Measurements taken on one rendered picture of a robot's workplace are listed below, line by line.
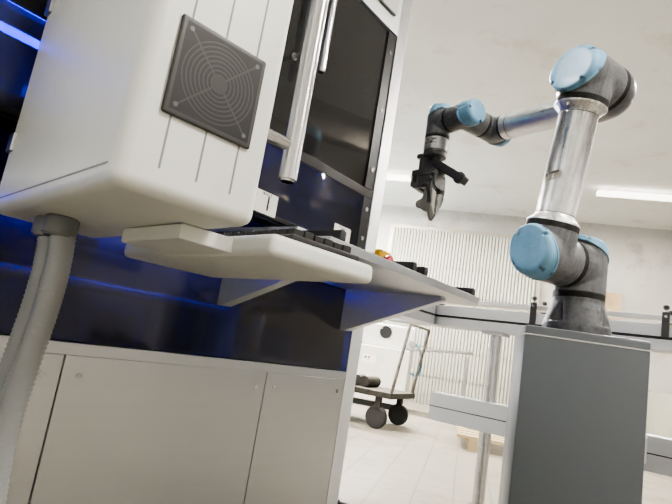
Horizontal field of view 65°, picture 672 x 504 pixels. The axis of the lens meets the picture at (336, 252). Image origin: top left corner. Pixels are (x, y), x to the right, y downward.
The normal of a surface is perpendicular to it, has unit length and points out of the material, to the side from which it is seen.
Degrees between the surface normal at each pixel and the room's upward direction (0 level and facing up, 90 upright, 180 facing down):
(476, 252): 90
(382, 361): 90
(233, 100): 90
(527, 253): 97
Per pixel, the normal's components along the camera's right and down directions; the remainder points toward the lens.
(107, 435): 0.78, 0.01
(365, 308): -0.61, -0.23
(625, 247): -0.23, -0.21
